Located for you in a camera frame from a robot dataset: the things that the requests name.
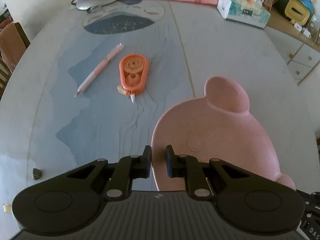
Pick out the tissue box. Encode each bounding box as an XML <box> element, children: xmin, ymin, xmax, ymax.
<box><xmin>217</xmin><ymin>0</ymin><xmax>271</xmax><ymax>29</ymax></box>

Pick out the small dark pebble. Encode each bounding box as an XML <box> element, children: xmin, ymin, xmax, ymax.
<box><xmin>32</xmin><ymin>168</ymin><xmax>42</xmax><ymax>180</ymax></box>

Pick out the white drawer cabinet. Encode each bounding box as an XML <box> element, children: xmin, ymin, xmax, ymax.
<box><xmin>264</xmin><ymin>9</ymin><xmax>319</xmax><ymax>85</ymax></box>

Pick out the orange correction tape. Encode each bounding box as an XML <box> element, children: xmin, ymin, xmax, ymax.
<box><xmin>117</xmin><ymin>54</ymin><xmax>149</xmax><ymax>103</ymax></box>

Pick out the pink pen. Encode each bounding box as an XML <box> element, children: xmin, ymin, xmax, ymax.
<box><xmin>74</xmin><ymin>43</ymin><xmax>124</xmax><ymax>98</ymax></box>

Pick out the pink bear-shaped plate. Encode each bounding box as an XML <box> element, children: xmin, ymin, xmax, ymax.
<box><xmin>151</xmin><ymin>76</ymin><xmax>296</xmax><ymax>191</ymax></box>

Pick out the wooden chair with towel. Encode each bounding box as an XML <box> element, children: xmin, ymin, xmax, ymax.
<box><xmin>1</xmin><ymin>22</ymin><xmax>30</xmax><ymax>96</ymax></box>

